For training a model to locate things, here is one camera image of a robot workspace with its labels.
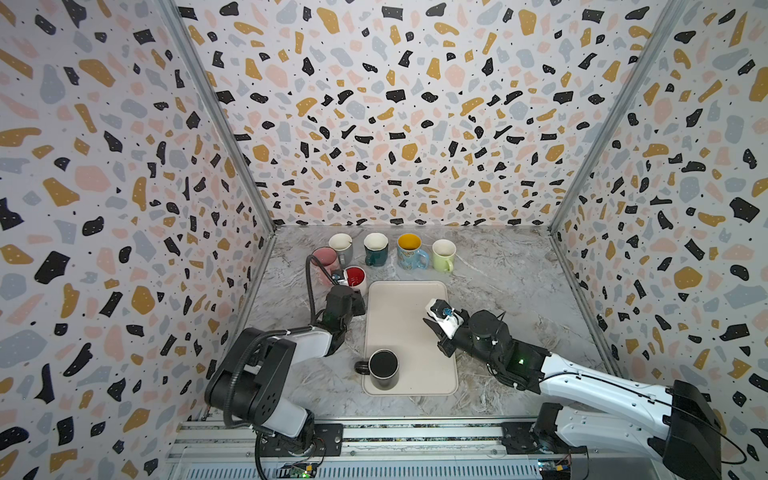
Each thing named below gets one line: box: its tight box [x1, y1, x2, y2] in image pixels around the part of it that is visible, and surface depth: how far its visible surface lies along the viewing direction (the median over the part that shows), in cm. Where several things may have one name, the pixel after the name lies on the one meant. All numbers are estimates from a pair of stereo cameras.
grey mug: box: [328, 232, 353, 267], surface depth 106 cm
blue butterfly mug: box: [396, 233, 431, 271], surface depth 106 cm
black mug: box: [354, 348, 400, 391], surface depth 80 cm
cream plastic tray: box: [362, 281, 458, 396], surface depth 86 cm
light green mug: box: [432, 239, 457, 273], surface depth 105 cm
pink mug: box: [311, 246, 338, 287], surface depth 100 cm
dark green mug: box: [364, 232, 389, 267], surface depth 106 cm
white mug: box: [344, 265, 367, 291], surface depth 100 cm
